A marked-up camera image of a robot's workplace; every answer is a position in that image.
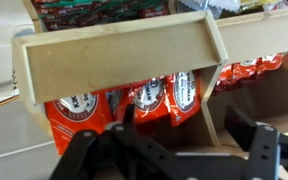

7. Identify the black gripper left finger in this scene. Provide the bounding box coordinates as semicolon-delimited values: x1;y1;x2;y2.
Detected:
50;104;177;180

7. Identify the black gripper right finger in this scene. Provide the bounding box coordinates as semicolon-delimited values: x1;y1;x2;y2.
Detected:
224;105;288;180

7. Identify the red soy sauce sachet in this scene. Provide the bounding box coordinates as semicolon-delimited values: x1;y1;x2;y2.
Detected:
44;92;116;156

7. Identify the red sachet pile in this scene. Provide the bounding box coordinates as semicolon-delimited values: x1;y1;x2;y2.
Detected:
30;0;172;32
215;53;286;93
105;71;202;128

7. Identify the yellow and white packet pile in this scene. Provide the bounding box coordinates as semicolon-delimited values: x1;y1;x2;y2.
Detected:
175;0;288;18

